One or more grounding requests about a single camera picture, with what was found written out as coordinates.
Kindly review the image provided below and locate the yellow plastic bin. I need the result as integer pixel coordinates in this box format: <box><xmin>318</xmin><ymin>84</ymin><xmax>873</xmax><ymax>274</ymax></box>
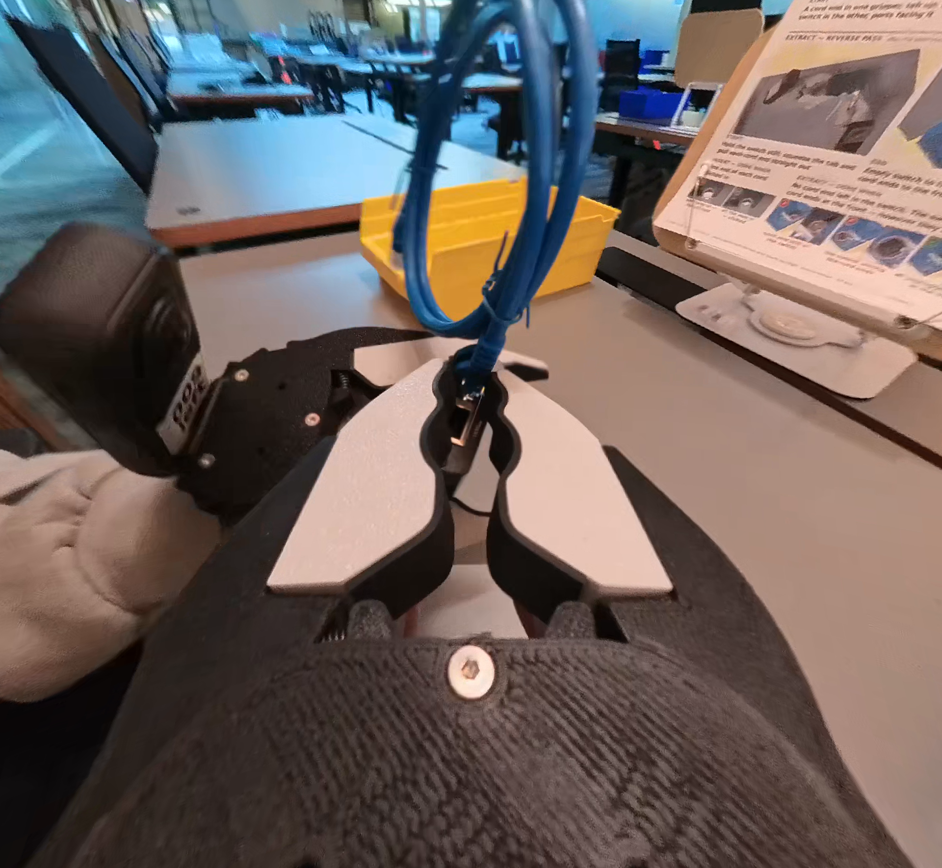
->
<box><xmin>361</xmin><ymin>176</ymin><xmax>621</xmax><ymax>320</ymax></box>

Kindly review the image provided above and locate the rounded cardboard panel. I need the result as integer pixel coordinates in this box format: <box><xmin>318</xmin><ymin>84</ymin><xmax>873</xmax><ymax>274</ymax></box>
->
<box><xmin>676</xmin><ymin>8</ymin><xmax>766</xmax><ymax>89</ymax></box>

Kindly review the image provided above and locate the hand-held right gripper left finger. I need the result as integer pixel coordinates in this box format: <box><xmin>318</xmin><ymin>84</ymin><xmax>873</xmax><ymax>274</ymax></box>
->
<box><xmin>266</xmin><ymin>359</ymin><xmax>453</xmax><ymax>597</ymax></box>

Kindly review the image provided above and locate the printed instruction sheet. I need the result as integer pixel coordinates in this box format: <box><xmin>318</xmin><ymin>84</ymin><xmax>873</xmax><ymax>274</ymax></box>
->
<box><xmin>654</xmin><ymin>0</ymin><xmax>942</xmax><ymax>332</ymax></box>

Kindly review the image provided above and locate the clear acrylic sign holder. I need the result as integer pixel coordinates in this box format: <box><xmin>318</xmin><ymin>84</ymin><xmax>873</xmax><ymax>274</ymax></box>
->
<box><xmin>673</xmin><ymin>82</ymin><xmax>726</xmax><ymax>127</ymax></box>

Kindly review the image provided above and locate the instruction sheet on stand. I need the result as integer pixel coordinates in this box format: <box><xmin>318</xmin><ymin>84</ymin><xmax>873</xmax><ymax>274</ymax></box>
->
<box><xmin>654</xmin><ymin>7</ymin><xmax>942</xmax><ymax>363</ymax></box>

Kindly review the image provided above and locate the black office chair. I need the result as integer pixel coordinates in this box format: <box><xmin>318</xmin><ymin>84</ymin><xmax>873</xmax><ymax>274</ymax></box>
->
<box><xmin>7</xmin><ymin>14</ymin><xmax>161</xmax><ymax>193</ymax></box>

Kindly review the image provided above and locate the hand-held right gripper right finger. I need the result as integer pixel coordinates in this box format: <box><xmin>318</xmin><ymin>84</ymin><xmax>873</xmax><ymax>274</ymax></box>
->
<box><xmin>486</xmin><ymin>368</ymin><xmax>674</xmax><ymax>600</ymax></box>

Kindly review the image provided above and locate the blue ethernet cable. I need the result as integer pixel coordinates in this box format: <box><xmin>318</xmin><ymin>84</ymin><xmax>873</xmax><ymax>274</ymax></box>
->
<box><xmin>392</xmin><ymin>0</ymin><xmax>599</xmax><ymax>398</ymax></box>

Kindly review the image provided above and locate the person's left forearm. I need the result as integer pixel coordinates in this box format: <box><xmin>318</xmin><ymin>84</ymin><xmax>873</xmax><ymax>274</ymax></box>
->
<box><xmin>0</xmin><ymin>447</ymin><xmax>223</xmax><ymax>703</ymax></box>

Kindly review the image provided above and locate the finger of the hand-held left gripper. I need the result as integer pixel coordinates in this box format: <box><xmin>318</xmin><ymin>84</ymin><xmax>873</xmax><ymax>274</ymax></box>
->
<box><xmin>352</xmin><ymin>337</ymin><xmax>550</xmax><ymax>392</ymax></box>

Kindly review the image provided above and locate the grey table with wooden edge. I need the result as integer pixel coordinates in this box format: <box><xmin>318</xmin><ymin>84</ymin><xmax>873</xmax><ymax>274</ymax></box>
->
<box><xmin>146</xmin><ymin>113</ymin><xmax>527</xmax><ymax>251</ymax></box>

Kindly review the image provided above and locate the black ethernet splitter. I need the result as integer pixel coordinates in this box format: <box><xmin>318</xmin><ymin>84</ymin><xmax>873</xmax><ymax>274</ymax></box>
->
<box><xmin>440</xmin><ymin>388</ymin><xmax>493</xmax><ymax>475</ymax></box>

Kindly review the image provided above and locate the blue plastic bin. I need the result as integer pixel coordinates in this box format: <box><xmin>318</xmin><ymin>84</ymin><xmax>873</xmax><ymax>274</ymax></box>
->
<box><xmin>618</xmin><ymin>89</ymin><xmax>689</xmax><ymax>120</ymax></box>

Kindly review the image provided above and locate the white stand base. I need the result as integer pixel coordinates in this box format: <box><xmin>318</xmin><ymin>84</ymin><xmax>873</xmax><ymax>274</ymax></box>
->
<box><xmin>676</xmin><ymin>278</ymin><xmax>921</xmax><ymax>399</ymax></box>

